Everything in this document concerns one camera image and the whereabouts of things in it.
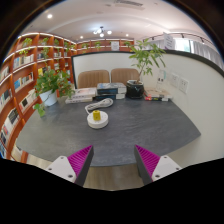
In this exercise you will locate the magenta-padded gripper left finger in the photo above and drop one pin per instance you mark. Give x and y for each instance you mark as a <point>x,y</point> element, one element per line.
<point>61,166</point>

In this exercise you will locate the ceiling air vent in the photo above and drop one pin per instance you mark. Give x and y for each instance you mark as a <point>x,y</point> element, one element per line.
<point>128,3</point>

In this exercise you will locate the round white power strip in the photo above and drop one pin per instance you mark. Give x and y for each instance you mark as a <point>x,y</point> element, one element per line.
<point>97,124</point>

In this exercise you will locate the white hanging banner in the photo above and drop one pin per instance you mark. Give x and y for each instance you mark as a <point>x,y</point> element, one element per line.
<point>169,41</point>

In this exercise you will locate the orange wooden shelf unit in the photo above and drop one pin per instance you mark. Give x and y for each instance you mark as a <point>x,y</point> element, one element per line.
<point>20,80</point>

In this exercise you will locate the small tree in black pot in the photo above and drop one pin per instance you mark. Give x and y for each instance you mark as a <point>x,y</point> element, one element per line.
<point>135,89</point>

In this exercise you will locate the multi-bulb ceiling lamp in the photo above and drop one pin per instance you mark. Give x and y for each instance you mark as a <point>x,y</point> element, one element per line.
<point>101,32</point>

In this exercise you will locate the beige book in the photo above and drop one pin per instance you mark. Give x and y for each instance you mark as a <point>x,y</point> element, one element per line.
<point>158,93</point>

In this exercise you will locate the leafy plant in white pot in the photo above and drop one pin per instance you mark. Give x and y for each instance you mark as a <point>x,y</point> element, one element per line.
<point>50,83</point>

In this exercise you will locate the tan upholstered chair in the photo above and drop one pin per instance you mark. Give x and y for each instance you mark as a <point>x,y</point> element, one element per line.
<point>93,78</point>
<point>123,75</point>

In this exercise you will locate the thick dark blue book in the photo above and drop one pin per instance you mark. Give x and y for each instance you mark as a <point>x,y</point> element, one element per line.
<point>111,88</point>

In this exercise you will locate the recessed ceiling lights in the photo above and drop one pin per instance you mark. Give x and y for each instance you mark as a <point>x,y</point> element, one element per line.
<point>49,15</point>

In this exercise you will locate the thin white book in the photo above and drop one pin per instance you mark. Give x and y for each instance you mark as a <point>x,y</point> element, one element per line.
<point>78,99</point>

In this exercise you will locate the white wall socket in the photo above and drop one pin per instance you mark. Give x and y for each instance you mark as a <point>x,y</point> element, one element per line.
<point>183,85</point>
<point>174,80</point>

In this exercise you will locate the red and black book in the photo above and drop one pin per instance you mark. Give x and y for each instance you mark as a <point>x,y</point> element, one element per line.
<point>156,99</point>

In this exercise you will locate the black track light rail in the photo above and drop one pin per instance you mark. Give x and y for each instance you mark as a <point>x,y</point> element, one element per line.
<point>186,34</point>

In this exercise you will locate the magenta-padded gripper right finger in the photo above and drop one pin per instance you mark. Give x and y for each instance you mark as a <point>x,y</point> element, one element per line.
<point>165,166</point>

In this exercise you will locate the clear acrylic sign stand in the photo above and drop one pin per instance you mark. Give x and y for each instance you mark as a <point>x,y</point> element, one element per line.
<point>161,79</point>

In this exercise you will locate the yellow charger block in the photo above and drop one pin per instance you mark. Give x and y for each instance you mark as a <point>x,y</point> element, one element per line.
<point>96,115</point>

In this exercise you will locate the white book with picture cover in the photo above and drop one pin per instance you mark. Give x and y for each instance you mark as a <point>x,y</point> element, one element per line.
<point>84,92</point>

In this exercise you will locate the white sheer curtain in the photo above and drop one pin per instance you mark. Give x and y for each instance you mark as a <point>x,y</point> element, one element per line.
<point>206,50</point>

